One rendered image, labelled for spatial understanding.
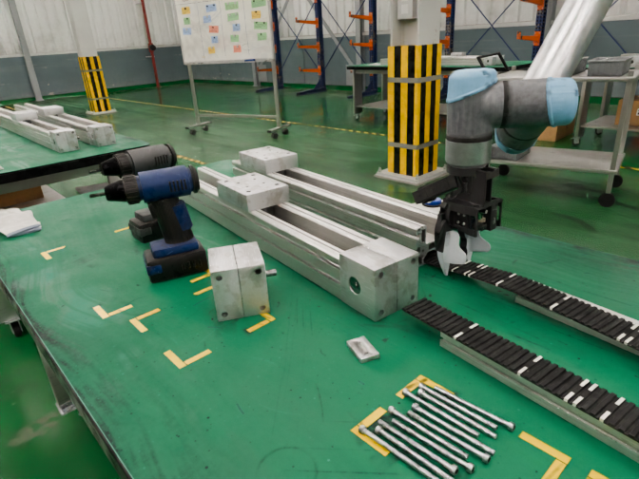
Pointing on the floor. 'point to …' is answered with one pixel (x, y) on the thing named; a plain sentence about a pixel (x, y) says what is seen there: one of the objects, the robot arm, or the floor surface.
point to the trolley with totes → (572, 161)
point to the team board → (227, 43)
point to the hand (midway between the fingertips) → (454, 262)
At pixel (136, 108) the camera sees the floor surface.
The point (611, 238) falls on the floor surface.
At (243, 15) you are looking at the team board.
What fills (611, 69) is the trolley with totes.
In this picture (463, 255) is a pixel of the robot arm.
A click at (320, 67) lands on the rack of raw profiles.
